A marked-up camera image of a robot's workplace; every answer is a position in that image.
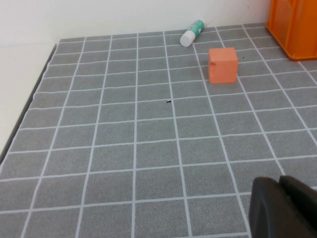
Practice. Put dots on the orange plastic cutlery holder crate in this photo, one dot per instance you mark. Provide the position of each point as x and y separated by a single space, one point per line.
297 29

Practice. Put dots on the white and green glue stick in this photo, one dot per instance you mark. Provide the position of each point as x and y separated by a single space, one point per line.
190 34

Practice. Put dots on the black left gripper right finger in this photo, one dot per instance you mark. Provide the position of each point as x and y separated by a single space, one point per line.
304 210

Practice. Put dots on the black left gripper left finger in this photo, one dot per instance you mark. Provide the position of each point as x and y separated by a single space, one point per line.
267 213

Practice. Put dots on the grey grid pattern mat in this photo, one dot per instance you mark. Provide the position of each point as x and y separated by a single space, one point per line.
123 148

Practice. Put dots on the orange foam cube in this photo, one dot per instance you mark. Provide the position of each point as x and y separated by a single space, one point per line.
223 67

